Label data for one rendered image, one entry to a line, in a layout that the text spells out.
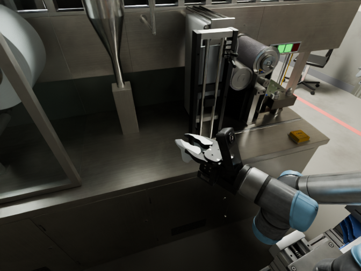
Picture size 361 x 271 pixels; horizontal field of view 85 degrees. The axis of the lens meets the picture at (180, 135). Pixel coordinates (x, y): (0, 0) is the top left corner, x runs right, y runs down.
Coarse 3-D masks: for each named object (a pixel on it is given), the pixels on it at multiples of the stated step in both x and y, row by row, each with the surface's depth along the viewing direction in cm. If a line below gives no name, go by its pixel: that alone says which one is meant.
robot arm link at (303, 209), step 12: (276, 180) 44; (264, 192) 43; (276, 192) 42; (288, 192) 41; (300, 192) 42; (264, 204) 43; (276, 204) 41; (288, 204) 40; (300, 204) 40; (312, 204) 40; (264, 216) 46; (276, 216) 42; (288, 216) 40; (300, 216) 39; (312, 216) 38; (300, 228) 40
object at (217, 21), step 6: (186, 6) 101; (192, 6) 102; (198, 12) 89; (204, 12) 90; (210, 12) 92; (216, 12) 88; (204, 18) 84; (210, 18) 79; (216, 18) 80; (222, 18) 77; (228, 18) 77; (234, 18) 78; (216, 24) 77; (222, 24) 78; (228, 24) 78
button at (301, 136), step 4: (292, 132) 107; (296, 132) 107; (300, 132) 107; (304, 132) 107; (292, 136) 107; (296, 136) 105; (300, 136) 105; (304, 136) 105; (308, 136) 105; (296, 140) 105; (300, 140) 104; (304, 140) 105
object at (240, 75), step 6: (240, 66) 98; (246, 66) 99; (234, 72) 98; (240, 72) 98; (246, 72) 99; (234, 78) 99; (240, 78) 100; (246, 78) 101; (234, 84) 102; (240, 84) 103; (246, 84) 104
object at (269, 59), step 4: (268, 56) 94; (272, 56) 95; (264, 60) 95; (268, 60) 95; (272, 60) 96; (260, 64) 97; (264, 64) 96; (268, 64) 97; (272, 64) 97; (264, 68) 98; (268, 68) 98
